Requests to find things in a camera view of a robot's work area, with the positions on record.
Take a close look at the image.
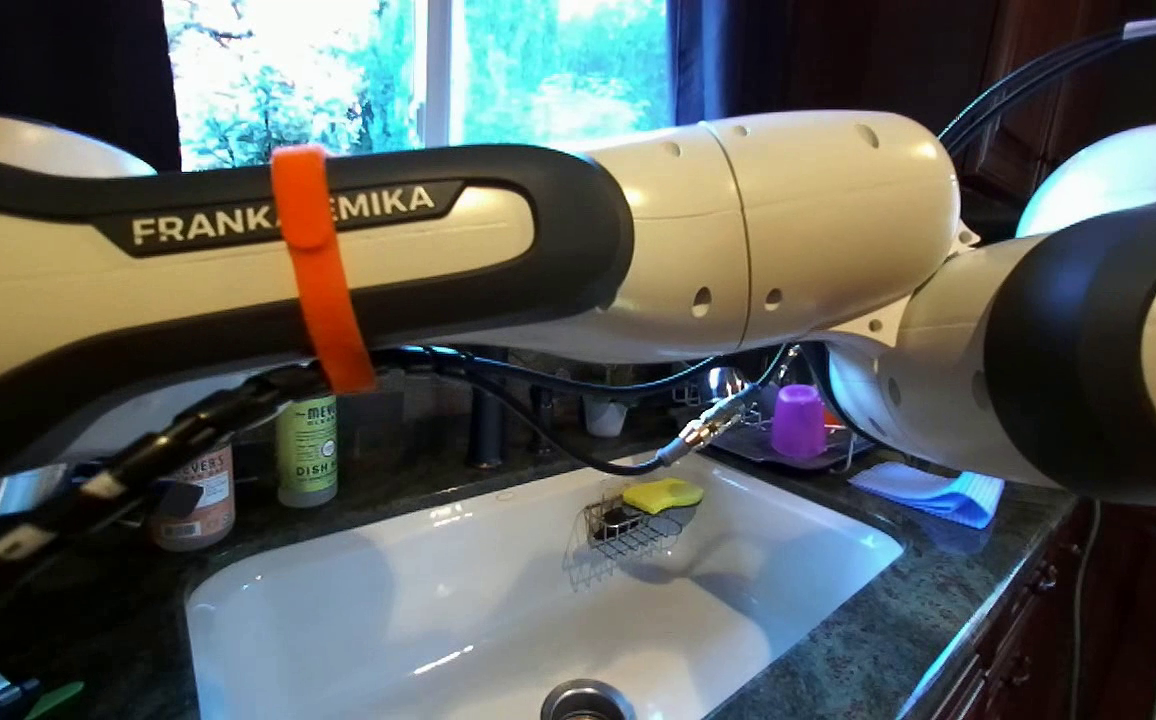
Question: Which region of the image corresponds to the metal sink drain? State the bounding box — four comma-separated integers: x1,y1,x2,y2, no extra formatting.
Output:
535,678,641,720

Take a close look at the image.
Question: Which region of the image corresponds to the window with greenery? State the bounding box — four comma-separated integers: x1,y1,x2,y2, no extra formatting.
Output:
159,0,680,173

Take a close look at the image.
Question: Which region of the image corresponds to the wire sponge caddy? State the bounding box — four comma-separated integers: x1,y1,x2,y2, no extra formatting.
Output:
583,492,695,552

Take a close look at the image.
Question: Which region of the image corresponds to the purple plastic cup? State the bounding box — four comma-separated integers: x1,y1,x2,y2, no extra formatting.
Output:
769,382,830,466

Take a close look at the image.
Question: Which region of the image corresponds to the yellow-green plastic knife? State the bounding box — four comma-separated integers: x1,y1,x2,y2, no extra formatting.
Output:
22,678,86,720

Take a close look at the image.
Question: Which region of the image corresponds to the orange velcro strap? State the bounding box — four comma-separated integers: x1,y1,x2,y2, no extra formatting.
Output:
266,146,381,400

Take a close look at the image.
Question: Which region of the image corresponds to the small white cup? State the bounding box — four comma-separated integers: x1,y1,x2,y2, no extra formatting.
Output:
583,396,633,440

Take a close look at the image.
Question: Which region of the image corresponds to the dark metal faucet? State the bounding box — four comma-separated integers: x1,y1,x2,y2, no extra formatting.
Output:
469,372,514,472

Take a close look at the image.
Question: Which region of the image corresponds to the green label soap bottle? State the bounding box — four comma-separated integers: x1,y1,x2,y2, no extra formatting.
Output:
270,391,343,513

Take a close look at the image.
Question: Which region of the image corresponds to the wire dish rack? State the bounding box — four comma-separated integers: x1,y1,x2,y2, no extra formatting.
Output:
670,351,864,472

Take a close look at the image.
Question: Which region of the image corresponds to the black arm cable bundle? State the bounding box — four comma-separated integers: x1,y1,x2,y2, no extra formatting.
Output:
0,335,807,563

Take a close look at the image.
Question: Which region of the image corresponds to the white ceramic sink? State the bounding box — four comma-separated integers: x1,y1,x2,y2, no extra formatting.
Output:
178,444,908,720

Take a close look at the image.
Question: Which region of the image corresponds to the blue folded cloth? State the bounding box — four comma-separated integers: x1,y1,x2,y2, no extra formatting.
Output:
847,459,1009,534

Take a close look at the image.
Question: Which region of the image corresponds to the dark wood cabinet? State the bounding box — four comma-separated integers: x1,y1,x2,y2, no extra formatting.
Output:
926,492,1156,720

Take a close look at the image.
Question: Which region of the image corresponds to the yellow sponge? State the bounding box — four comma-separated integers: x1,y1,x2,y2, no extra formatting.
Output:
621,478,707,520

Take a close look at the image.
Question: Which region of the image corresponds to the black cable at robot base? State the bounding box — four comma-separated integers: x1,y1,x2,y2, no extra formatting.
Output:
935,9,1156,159

